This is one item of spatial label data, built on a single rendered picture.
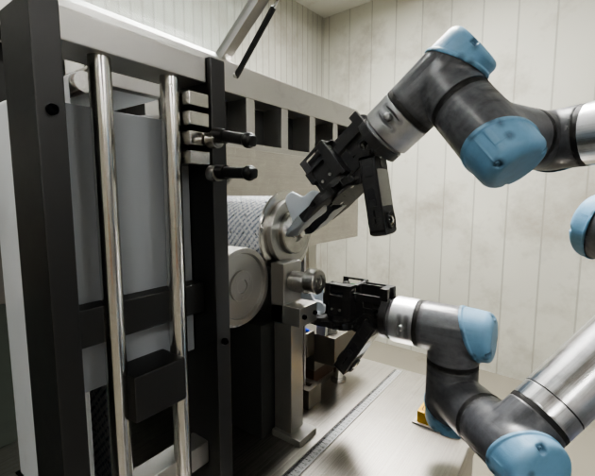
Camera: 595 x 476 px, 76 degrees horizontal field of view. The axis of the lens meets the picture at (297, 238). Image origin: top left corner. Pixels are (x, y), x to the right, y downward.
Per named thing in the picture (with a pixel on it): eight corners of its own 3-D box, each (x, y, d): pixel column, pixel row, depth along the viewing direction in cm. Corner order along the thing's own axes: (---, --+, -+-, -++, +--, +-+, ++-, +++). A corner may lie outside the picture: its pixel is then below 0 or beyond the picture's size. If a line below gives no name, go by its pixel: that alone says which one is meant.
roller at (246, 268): (213, 335, 54) (212, 252, 53) (119, 305, 69) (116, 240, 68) (268, 314, 64) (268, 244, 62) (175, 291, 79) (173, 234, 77)
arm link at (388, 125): (433, 137, 53) (412, 128, 46) (407, 160, 55) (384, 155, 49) (400, 99, 55) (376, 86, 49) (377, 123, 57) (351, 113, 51)
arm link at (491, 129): (582, 144, 42) (518, 84, 47) (528, 137, 36) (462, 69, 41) (524, 194, 47) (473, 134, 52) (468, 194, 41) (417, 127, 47)
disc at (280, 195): (260, 280, 62) (259, 189, 61) (258, 279, 62) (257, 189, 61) (311, 266, 74) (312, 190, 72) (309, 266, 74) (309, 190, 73)
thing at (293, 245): (308, 252, 69) (282, 255, 63) (299, 251, 71) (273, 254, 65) (310, 211, 69) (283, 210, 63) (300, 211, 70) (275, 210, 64)
